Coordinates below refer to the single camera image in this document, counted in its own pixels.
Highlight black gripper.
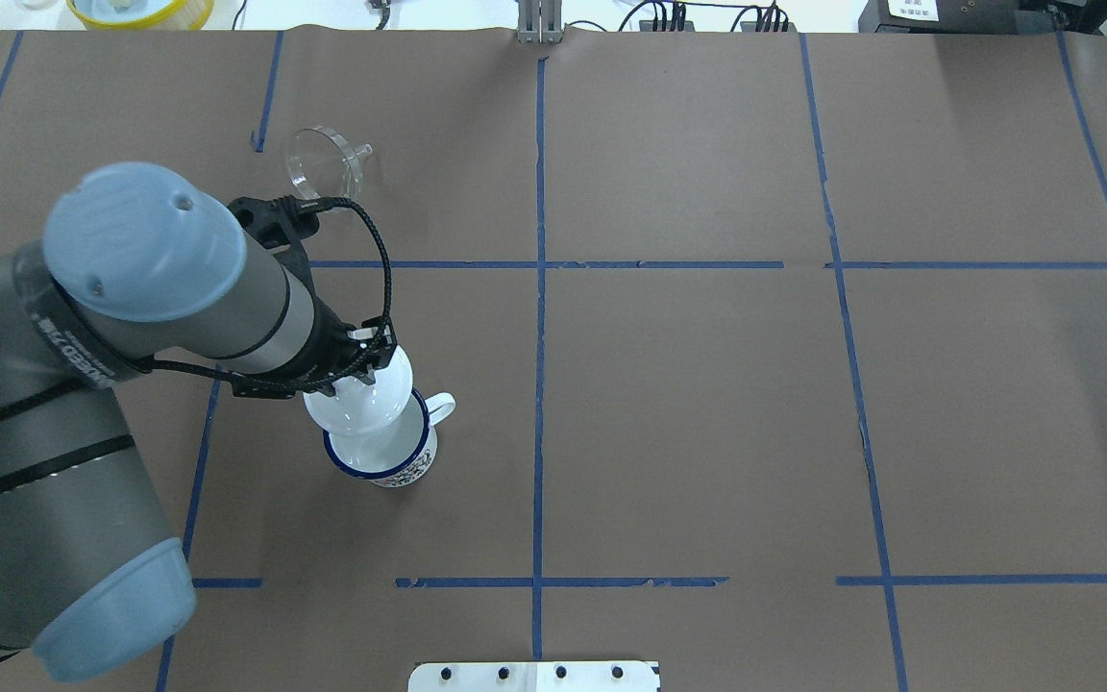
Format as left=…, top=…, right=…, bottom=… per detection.
left=308, top=306, right=397, bottom=397

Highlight clear plastic funnel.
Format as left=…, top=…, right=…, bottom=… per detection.
left=283, top=126, right=375, bottom=200

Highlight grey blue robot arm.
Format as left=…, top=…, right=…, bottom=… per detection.
left=0, top=161, right=396, bottom=682

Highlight white enamel cup blue rim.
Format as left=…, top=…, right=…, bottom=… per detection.
left=322, top=389, right=456, bottom=489

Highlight blue tape line crosswise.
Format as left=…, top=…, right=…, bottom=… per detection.
left=0, top=258, right=1107, bottom=271

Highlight blue tape line lengthwise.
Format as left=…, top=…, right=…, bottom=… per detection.
left=530, top=58, right=549, bottom=661

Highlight yellow rimmed bowl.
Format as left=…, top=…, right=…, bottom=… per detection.
left=65, top=1, right=215, bottom=31

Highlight black equipment box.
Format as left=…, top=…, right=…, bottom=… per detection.
left=857, top=1, right=1058, bottom=37

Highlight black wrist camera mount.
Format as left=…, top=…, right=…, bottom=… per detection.
left=227, top=194, right=320, bottom=251

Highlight black braided cable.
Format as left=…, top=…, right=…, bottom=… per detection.
left=135, top=195, right=395, bottom=393

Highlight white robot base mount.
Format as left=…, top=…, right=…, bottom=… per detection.
left=407, top=660, right=662, bottom=691

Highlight grey metal bracket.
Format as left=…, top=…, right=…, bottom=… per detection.
left=515, top=0, right=565, bottom=44

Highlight black cable connectors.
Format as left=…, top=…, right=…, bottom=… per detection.
left=637, top=3, right=797, bottom=34

